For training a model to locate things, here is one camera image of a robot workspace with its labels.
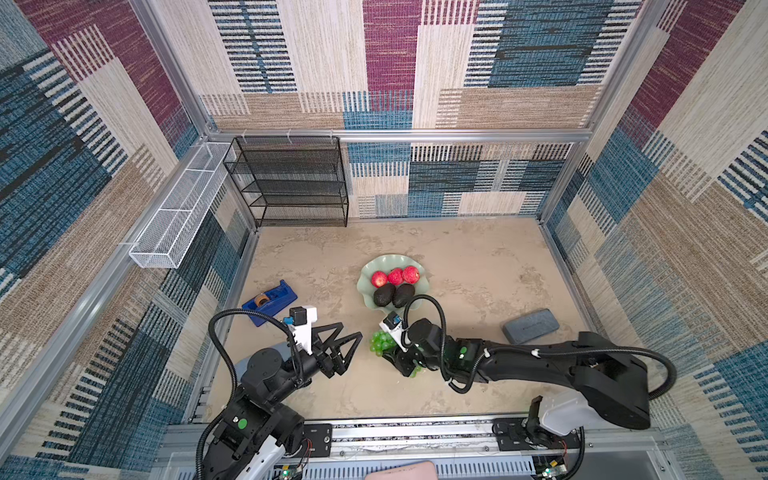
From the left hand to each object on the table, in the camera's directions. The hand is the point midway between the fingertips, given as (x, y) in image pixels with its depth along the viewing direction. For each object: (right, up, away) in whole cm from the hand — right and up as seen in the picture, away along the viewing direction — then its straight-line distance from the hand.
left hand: (351, 329), depth 65 cm
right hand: (+8, -10, +15) cm, 20 cm away
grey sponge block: (+49, -5, +24) cm, 55 cm away
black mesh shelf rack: (-28, +42, +46) cm, 68 cm away
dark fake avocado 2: (+6, +3, +29) cm, 30 cm away
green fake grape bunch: (+6, -6, +11) cm, 14 cm away
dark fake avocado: (+12, +3, +30) cm, 33 cm away
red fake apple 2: (+10, +8, +34) cm, 36 cm away
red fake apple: (+5, +8, +32) cm, 33 cm away
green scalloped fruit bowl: (+8, +13, +37) cm, 40 cm away
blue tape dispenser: (-28, +1, +27) cm, 38 cm away
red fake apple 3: (+15, +9, +31) cm, 36 cm away
